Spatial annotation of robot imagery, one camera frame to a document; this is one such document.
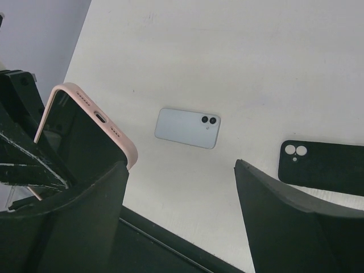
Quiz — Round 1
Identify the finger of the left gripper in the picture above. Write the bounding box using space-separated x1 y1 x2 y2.
1 69 76 189

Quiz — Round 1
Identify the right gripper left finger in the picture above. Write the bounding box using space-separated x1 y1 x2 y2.
1 162 129 272

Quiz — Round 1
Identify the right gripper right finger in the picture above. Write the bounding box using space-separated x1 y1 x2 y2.
234 160 363 272

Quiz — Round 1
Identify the pink phone case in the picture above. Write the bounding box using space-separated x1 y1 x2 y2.
34 82 138 185

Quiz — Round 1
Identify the black phone case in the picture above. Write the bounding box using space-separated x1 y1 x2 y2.
278 140 363 196

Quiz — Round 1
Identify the light blue phone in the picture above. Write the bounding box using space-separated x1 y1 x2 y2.
154 108 221 149

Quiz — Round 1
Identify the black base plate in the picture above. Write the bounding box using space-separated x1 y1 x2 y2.
109 206 241 273

